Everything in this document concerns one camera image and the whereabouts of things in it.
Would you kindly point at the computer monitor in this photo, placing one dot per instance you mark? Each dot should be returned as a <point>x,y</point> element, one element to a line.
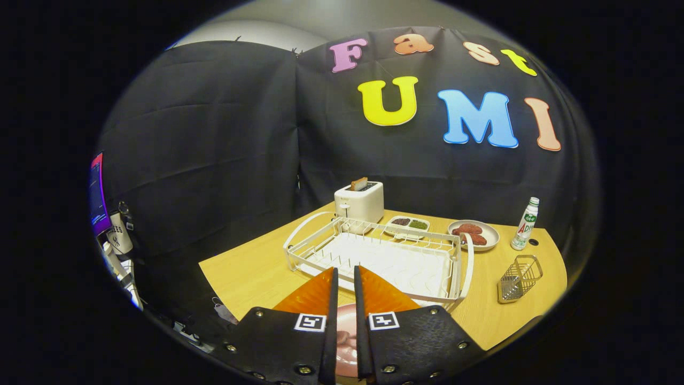
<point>98,198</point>

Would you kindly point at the pink plate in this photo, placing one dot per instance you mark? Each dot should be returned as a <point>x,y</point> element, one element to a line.
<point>347,364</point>

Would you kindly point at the beige plate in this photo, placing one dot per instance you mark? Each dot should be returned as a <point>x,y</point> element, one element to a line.
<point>490,235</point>

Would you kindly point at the white mug with dark print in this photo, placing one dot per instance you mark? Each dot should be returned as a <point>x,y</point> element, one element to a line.
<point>120,235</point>

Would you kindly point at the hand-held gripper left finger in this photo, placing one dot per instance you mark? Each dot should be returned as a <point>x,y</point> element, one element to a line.
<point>330,331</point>

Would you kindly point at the white divided seed dish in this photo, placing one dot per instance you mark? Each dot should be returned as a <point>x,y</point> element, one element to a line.
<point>409,224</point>

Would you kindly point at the white plastic drink bottle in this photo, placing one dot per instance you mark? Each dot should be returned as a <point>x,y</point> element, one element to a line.
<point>526,224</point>

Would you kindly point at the white toaster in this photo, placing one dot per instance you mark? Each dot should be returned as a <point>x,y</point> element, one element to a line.
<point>364,204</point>

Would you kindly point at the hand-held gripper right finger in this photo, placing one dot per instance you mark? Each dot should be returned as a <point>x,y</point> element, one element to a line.
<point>362,331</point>

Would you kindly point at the white object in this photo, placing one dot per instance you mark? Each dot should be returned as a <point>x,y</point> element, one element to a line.
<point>125,272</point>

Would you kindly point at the toasted bread slice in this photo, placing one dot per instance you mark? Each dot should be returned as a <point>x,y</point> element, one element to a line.
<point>359,184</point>

